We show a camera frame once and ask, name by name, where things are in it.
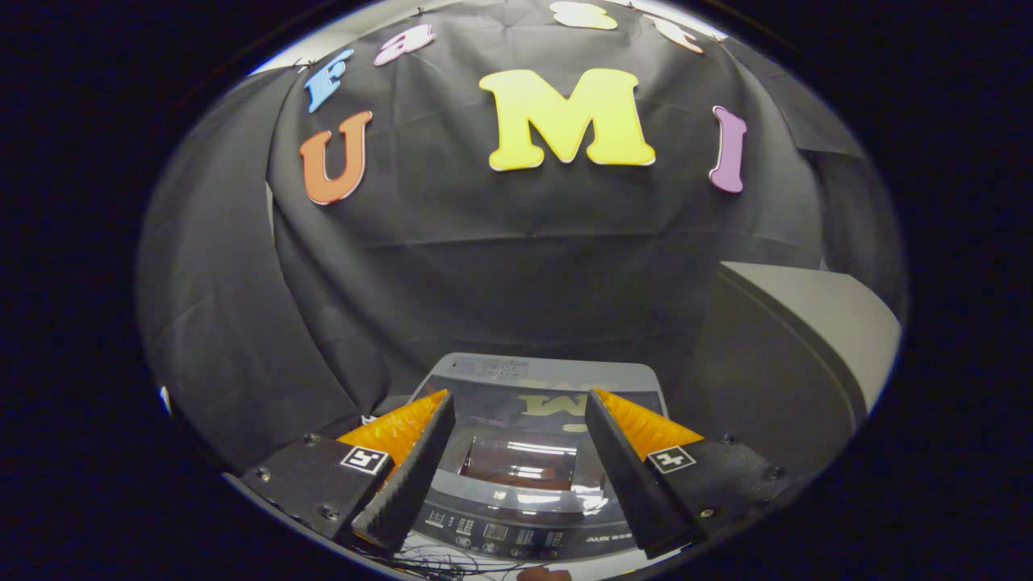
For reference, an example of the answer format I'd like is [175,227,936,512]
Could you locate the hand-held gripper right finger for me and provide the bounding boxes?
[583,389,808,560]

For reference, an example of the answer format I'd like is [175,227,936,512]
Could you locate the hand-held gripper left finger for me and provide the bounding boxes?
[234,390,454,562]

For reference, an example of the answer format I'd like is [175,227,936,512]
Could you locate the grey washing machine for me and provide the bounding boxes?
[404,353,672,563]

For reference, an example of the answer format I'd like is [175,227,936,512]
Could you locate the black backdrop cloth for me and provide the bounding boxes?
[136,0,909,477]

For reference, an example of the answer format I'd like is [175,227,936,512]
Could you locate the beige cabinet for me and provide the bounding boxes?
[694,261,903,477]

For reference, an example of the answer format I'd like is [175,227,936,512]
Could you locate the thin black cables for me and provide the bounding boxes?
[355,547,533,580]

